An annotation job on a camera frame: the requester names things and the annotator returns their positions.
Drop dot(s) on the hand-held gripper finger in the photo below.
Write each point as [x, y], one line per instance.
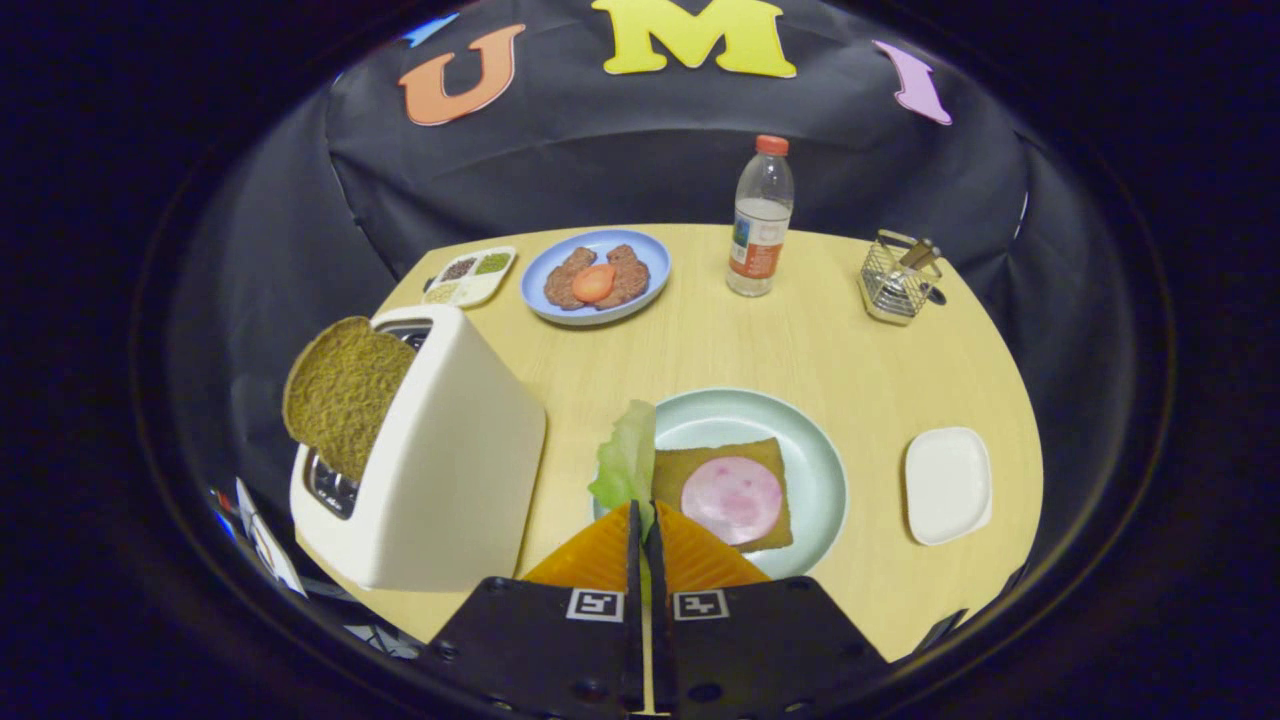
[633, 600]
[657, 600]

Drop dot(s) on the green lettuce leaf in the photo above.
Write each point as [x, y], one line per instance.
[628, 465]

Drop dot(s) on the brown round-topped bread slice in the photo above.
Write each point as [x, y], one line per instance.
[345, 395]

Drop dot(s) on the pink ham slice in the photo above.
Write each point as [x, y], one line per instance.
[732, 500]

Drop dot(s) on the brown toast square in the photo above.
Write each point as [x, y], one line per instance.
[680, 470]

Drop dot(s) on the pale green round plate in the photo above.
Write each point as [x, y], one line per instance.
[730, 415]

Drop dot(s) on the white toaster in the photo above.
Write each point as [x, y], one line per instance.
[450, 470]

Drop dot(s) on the small black block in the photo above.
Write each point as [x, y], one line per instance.
[940, 628]

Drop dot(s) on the white square plate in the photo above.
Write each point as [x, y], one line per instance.
[948, 485]

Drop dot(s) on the red tomato slice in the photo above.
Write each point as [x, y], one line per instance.
[594, 283]

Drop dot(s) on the brown meat patty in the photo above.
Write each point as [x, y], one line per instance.
[630, 270]
[562, 285]

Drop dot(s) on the white divided seasoning tray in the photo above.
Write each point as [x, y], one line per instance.
[470, 290]

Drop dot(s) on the blue round plate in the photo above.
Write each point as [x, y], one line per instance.
[600, 243]

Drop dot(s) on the white printed card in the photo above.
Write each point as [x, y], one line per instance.
[265, 545]

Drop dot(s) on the clear water bottle red cap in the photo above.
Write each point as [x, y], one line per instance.
[760, 230]

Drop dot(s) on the black backdrop cloth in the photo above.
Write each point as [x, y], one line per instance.
[600, 160]

